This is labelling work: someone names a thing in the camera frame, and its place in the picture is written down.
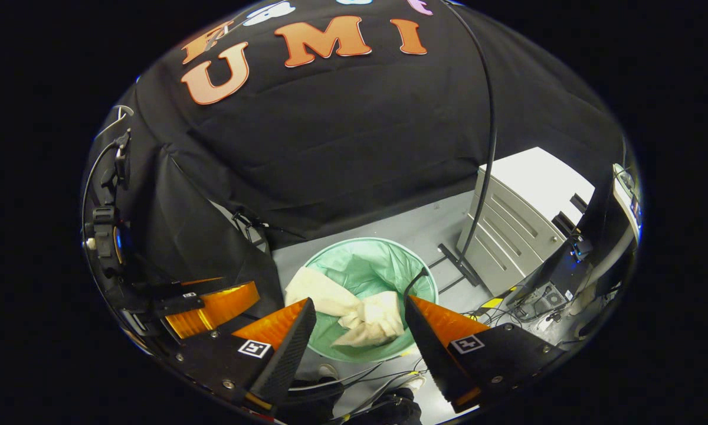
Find computer tower case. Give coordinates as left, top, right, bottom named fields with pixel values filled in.
left=516, top=280, right=570, bottom=324

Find green laundry hamper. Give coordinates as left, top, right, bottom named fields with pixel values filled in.
left=300, top=237, right=439, bottom=362

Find black garment rack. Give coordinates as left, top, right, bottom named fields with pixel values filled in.
left=428, top=0, right=499, bottom=296

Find person's dark trousers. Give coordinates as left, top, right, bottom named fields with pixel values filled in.
left=283, top=378, right=424, bottom=425

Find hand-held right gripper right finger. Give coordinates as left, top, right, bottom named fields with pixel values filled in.
left=404, top=295, right=567, bottom=414

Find white drawer cabinet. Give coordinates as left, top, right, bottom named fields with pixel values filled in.
left=455, top=146, right=595, bottom=298

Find cream button shirt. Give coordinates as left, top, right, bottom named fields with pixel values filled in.
left=284, top=267, right=406, bottom=348

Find black backdrop cloth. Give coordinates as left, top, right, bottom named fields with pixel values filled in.
left=86, top=0, right=626, bottom=308

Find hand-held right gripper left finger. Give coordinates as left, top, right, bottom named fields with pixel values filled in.
left=174, top=297, right=318, bottom=414

